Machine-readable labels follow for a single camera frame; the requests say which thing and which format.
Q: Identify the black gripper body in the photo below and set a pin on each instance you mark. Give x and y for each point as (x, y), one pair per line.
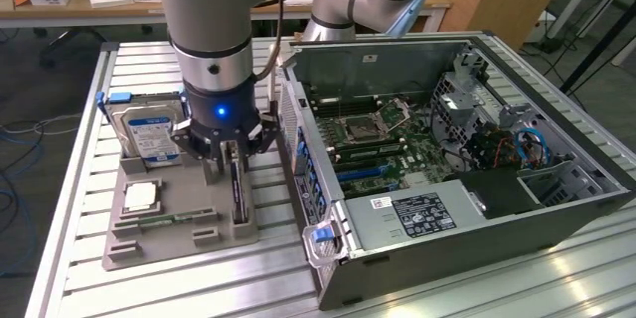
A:
(223, 109)

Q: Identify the black graphics card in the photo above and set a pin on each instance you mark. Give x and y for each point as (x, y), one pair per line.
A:
(239, 191)

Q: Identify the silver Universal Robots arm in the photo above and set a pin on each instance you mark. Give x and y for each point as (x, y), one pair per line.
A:
(208, 16)

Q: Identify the hard disk in blue caddy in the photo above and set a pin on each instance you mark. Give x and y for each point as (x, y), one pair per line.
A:
(147, 135)

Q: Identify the silver CPU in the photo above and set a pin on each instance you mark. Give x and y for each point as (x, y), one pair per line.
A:
(140, 197)

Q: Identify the CPU socket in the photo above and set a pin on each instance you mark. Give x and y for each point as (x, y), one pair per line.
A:
(360, 128)

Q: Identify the installed RAM stick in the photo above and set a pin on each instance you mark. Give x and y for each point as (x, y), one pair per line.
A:
(369, 149)

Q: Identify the green RAM stick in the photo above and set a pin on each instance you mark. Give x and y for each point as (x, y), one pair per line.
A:
(168, 217)

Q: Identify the blue expansion slot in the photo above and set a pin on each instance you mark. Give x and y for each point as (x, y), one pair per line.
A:
(360, 173)

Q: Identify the grey parts rack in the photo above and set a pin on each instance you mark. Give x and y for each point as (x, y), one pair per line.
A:
(199, 221)

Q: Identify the metal socket cover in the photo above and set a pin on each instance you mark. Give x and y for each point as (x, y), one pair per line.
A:
(397, 111)

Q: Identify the blue case latch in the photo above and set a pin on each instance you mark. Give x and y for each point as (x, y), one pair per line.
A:
(320, 236)

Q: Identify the green motherboard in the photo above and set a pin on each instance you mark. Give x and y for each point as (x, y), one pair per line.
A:
(421, 154)

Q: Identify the grey power supply unit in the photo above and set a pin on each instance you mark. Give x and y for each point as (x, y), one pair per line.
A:
(377, 228)

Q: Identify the black office chair base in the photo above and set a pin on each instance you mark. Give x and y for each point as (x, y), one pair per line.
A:
(69, 40)

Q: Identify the open black PC case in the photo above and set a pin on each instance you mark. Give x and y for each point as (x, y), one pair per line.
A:
(447, 266)

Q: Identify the grey disk bay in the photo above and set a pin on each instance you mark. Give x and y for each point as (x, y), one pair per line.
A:
(561, 187)

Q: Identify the black tripod pole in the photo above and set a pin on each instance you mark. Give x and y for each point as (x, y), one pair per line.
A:
(596, 48)

